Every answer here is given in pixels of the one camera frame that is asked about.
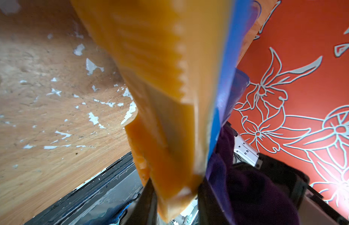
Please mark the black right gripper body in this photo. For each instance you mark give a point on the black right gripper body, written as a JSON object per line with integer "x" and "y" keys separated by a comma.
{"x": 292, "y": 181}

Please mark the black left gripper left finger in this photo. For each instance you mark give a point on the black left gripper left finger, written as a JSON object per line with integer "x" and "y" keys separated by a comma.
{"x": 145, "y": 211}

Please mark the blue rubber boot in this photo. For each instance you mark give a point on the blue rubber boot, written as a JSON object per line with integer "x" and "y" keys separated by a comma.
{"x": 178, "y": 61}

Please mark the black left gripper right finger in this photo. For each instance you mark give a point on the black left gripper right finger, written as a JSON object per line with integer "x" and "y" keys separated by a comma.
{"x": 214, "y": 209}

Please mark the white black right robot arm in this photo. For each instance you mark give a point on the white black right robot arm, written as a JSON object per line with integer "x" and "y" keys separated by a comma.
{"x": 313, "y": 209}

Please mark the purple cloth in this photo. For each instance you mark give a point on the purple cloth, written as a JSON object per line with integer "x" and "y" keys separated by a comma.
{"x": 244, "y": 195}

